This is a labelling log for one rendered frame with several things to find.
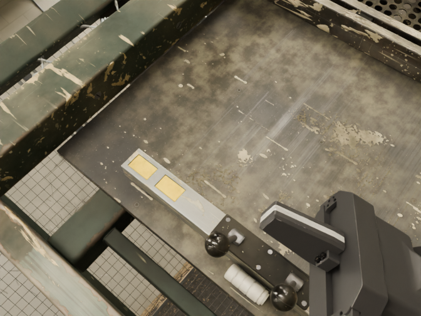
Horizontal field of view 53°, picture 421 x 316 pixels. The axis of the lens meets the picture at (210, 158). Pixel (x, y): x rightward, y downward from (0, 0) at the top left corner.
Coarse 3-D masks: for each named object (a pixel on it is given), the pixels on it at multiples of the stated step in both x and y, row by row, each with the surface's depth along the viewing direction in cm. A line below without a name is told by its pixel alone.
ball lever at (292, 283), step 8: (288, 280) 69; (296, 280) 68; (280, 288) 59; (288, 288) 59; (296, 288) 68; (272, 296) 59; (280, 296) 58; (288, 296) 58; (296, 296) 59; (272, 304) 59; (280, 304) 58; (288, 304) 58
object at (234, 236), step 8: (216, 232) 63; (232, 232) 72; (208, 240) 62; (216, 240) 62; (224, 240) 62; (232, 240) 69; (240, 240) 72; (208, 248) 62; (216, 248) 61; (224, 248) 62; (216, 256) 62
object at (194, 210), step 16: (128, 160) 82; (128, 176) 83; (160, 176) 80; (160, 192) 78; (192, 192) 78; (176, 208) 77; (192, 208) 77; (208, 208) 77; (192, 224) 77; (208, 224) 75; (272, 288) 72
